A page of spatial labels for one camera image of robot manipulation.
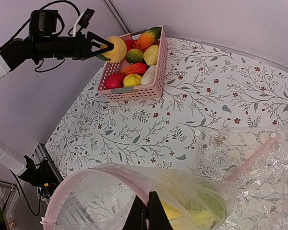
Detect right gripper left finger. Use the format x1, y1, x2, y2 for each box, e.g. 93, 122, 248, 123
123, 196, 148, 230

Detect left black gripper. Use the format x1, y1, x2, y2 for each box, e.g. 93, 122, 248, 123
72, 32, 114, 60

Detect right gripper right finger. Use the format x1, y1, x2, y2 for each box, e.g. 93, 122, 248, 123
148, 191, 173, 230

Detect yellow plush peach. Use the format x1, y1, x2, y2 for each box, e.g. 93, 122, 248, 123
97, 36, 127, 63

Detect yellow plush banana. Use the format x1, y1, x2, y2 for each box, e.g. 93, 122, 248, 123
161, 200, 217, 230

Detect pink dotted zip bag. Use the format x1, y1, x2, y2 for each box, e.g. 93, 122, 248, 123
41, 163, 237, 230

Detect green plush pepper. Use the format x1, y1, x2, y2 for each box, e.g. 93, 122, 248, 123
182, 182, 227, 221

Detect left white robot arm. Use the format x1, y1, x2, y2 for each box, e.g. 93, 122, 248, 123
0, 0, 114, 80

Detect crinkled clear zip bag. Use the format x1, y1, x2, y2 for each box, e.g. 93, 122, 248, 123
195, 126, 288, 230

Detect green plush mango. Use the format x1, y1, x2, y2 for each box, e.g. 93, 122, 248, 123
125, 48, 144, 64

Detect red plush tomato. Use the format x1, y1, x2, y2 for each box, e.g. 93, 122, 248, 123
104, 73, 125, 90

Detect orange red plush chili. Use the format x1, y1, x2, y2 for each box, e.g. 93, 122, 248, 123
121, 63, 148, 76

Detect yellow plush lemon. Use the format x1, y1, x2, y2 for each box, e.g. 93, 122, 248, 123
123, 74, 142, 87

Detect orange plush carrot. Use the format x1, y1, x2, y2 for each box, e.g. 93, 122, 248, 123
133, 26, 162, 51

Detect yellow knitted ball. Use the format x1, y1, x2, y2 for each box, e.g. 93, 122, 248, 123
143, 45, 159, 66

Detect beige plush garlic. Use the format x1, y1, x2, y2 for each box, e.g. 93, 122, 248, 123
141, 65, 156, 85

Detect pink plastic basket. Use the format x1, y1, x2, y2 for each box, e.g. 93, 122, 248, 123
97, 25, 167, 101

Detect floral tablecloth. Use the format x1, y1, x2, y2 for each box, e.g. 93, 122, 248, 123
46, 38, 288, 182

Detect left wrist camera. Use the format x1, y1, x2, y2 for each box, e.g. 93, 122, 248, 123
68, 9, 95, 37

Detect left aluminium frame post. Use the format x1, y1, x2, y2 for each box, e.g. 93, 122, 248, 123
103, 0, 132, 34

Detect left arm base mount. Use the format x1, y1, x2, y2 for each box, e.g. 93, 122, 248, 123
18, 155, 61, 199

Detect front aluminium rail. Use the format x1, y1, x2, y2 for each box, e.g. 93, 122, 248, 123
32, 143, 63, 185

